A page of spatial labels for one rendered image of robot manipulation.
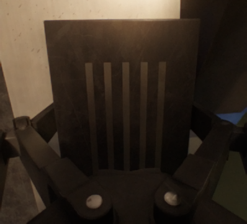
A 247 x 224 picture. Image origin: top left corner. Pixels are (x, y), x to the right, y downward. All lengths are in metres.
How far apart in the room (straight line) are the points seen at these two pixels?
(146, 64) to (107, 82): 0.04
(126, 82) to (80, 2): 0.13
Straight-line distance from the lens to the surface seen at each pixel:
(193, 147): 0.62
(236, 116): 0.71
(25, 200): 2.29
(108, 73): 0.15
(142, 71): 0.15
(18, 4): 0.28
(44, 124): 0.17
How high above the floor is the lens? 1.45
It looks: 74 degrees down
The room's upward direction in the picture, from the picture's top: 174 degrees clockwise
